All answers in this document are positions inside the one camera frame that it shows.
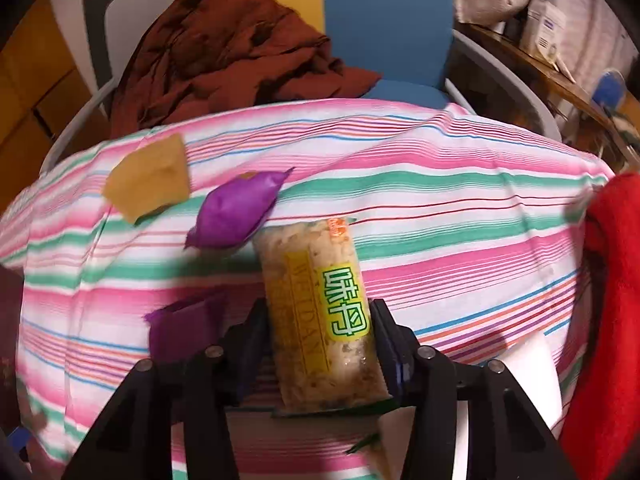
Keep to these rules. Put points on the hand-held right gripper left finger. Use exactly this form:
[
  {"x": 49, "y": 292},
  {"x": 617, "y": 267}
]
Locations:
[{"x": 250, "y": 365}]

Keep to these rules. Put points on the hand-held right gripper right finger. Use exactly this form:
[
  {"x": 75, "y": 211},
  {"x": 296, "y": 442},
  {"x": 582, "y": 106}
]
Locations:
[{"x": 395, "y": 365}]

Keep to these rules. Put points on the purple snack packet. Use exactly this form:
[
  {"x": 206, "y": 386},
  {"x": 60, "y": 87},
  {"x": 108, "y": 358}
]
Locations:
[
  {"x": 185, "y": 330},
  {"x": 230, "y": 210}
]

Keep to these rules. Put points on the clear rice snack packet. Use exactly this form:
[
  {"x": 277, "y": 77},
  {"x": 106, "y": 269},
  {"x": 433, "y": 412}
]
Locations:
[{"x": 320, "y": 310}]

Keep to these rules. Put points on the yellow sponge piece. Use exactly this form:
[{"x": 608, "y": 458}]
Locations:
[{"x": 150, "y": 180}]

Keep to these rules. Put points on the white paper sheet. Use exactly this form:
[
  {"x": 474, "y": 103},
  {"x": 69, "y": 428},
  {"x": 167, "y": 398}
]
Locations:
[{"x": 525, "y": 375}]

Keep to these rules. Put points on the striped tablecloth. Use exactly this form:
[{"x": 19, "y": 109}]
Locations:
[{"x": 450, "y": 220}]

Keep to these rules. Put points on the red cloth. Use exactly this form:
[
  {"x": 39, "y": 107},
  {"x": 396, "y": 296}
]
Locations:
[{"x": 605, "y": 310}]

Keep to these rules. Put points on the brown padded jacket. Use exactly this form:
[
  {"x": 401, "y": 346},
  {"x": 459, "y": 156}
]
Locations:
[{"x": 225, "y": 60}]

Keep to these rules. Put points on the wooden side desk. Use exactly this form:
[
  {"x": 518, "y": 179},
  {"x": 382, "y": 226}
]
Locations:
[{"x": 530, "y": 75}]

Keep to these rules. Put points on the grey yellow blue chair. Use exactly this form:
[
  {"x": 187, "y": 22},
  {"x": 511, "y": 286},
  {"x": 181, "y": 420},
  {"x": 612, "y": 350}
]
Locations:
[{"x": 385, "y": 20}]

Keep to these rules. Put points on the blue round object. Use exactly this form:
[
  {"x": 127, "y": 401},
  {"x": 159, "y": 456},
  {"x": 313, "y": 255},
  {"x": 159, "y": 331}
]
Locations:
[{"x": 610, "y": 90}]

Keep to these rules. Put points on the wooden wardrobe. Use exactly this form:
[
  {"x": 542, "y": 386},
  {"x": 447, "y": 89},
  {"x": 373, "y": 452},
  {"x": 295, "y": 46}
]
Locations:
[{"x": 30, "y": 85}]

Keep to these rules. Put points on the dark rolled mat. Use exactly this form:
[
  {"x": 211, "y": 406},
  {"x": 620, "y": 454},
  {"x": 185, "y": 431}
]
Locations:
[{"x": 97, "y": 35}]

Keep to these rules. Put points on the white cardboard box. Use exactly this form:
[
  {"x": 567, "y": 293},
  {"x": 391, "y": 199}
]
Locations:
[{"x": 545, "y": 27}]

